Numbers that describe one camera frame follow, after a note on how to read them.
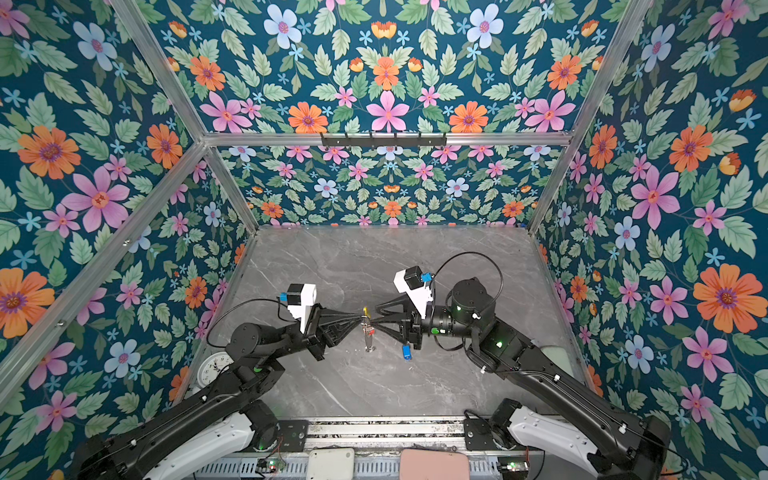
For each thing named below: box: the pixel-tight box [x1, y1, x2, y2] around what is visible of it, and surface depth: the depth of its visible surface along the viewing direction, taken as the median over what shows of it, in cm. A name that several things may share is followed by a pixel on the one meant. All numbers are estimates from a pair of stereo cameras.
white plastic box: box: [306, 448, 355, 480], surface depth 70 cm
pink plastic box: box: [399, 448, 471, 480], surface depth 70 cm
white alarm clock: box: [196, 351, 235, 388], surface depth 83 cm
